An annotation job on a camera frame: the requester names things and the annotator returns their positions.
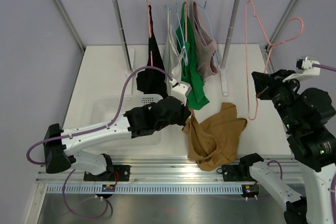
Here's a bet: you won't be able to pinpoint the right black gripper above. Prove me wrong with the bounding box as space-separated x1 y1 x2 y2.
252 69 300 131

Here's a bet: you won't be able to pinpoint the green tank top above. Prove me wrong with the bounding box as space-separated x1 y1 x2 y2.
176 2 209 110

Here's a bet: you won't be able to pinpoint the pink hanger with brown top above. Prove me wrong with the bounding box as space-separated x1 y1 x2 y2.
245 0 305 121

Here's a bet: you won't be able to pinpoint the brown tank top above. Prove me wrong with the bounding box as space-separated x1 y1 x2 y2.
182 102 247 172

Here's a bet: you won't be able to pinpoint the blue hanger with mauve top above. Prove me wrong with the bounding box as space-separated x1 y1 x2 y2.
195 0 219 63

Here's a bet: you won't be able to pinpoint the mauve tank top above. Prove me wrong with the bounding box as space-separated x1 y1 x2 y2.
189 0 218 81

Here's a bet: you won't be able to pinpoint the pink hanger with green top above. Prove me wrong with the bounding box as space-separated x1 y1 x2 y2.
184 0 188 66

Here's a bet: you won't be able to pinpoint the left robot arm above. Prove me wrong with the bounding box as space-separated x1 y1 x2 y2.
43 96 191 181

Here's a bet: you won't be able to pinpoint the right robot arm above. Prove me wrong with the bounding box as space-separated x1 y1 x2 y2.
238 70 335 223

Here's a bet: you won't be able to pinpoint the black tank top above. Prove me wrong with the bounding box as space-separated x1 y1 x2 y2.
136 5 167 98

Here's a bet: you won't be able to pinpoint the white tank top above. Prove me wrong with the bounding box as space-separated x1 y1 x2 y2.
162 9 186 82

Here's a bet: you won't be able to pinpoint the blue hanger with white top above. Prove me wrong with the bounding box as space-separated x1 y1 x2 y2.
164 0 187 55

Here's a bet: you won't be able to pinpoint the pink hanger with black top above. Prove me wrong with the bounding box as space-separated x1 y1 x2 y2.
146 0 153 66

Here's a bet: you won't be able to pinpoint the white plastic laundry basket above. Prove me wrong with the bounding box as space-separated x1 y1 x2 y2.
87 94 163 150

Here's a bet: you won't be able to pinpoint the white metal clothes rack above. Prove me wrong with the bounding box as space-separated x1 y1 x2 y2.
112 0 240 97

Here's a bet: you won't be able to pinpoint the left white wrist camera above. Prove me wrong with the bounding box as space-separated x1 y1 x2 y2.
169 79 192 105

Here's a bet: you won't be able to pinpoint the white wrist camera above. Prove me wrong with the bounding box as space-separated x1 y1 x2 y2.
169 79 192 105
283 56 320 82

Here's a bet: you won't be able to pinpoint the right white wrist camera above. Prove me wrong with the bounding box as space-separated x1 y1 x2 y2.
283 56 320 82

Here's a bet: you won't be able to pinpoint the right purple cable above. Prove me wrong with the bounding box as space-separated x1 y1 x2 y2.
313 63 336 72

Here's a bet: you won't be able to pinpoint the white slotted cable duct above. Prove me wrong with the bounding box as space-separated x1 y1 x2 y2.
47 184 243 195

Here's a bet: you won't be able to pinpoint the right aluminium frame post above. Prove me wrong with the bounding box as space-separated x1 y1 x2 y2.
265 0 299 53

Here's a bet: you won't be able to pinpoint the aluminium frame post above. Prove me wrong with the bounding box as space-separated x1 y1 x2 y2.
265 0 299 53
52 0 86 54

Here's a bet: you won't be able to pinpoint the left aluminium frame post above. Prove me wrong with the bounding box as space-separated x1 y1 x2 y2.
52 0 86 54

